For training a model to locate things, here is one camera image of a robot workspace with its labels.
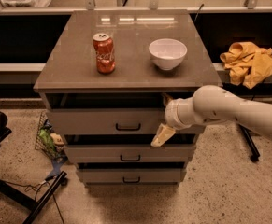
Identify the white bowl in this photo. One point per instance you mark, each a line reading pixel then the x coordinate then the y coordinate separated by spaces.
pixel 167 53

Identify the grey top drawer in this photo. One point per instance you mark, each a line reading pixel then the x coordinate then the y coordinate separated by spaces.
pixel 106 121

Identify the grey bottom drawer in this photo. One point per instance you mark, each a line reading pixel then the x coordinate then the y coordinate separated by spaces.
pixel 130 176

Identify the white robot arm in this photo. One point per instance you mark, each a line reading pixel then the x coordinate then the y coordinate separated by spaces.
pixel 210 104

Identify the grey middle drawer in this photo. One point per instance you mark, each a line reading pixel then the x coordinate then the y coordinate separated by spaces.
pixel 129 153

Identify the black stand leg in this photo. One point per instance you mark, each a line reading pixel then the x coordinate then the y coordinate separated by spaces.
pixel 254 151

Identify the black chair base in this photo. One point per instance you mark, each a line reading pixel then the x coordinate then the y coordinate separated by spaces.
pixel 23 167

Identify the grey drawer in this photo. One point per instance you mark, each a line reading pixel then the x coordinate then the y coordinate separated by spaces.
pixel 129 153
pixel 106 121
pixel 130 176

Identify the yellow crumpled cloth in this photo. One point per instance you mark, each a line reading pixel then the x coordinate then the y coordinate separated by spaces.
pixel 247 64

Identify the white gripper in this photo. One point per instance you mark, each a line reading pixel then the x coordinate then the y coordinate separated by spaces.
pixel 171 115

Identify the red cola can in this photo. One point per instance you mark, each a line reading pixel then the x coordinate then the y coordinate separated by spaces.
pixel 104 53

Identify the grey drawer cabinet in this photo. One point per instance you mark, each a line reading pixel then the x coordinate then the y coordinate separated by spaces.
pixel 70 79

